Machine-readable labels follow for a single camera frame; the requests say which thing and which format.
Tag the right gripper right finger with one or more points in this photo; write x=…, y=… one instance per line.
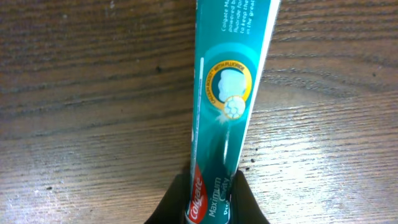
x=244, y=207

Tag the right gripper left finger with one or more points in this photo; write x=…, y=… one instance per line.
x=170, y=209

